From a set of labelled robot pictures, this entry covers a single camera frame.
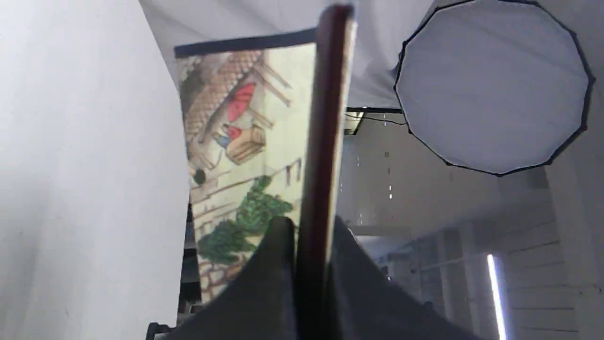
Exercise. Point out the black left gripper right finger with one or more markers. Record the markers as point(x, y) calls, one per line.
point(365, 305)

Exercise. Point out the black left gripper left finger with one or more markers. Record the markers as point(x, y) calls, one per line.
point(259, 304)

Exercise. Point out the folding paper fan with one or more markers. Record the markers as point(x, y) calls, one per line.
point(263, 121)

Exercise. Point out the ceiling light strip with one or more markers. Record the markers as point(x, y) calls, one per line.
point(496, 295)

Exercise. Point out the round studio softbox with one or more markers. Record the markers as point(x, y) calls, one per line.
point(494, 86)

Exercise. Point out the grey backdrop cloth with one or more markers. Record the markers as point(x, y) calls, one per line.
point(383, 25)

